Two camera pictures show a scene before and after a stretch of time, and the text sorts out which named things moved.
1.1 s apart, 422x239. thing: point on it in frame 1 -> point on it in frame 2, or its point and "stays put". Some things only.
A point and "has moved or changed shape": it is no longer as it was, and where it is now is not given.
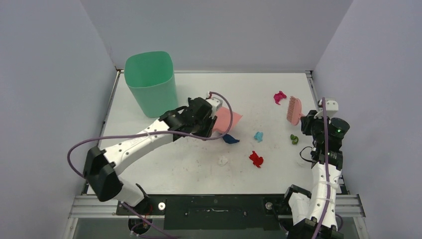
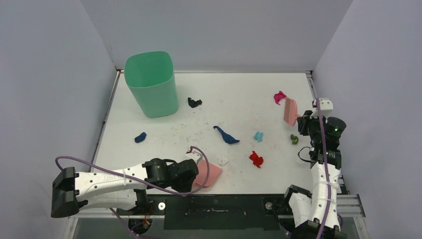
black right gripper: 306,122 stays put
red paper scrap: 257,161 stays put
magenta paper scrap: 278,96 stays put
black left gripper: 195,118 -> 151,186
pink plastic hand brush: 294,110 has moved or changed shape
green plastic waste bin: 152,82 stays put
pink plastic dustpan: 223,119 -> 215,172
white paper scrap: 222,161 stays put
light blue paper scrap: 259,136 stays put
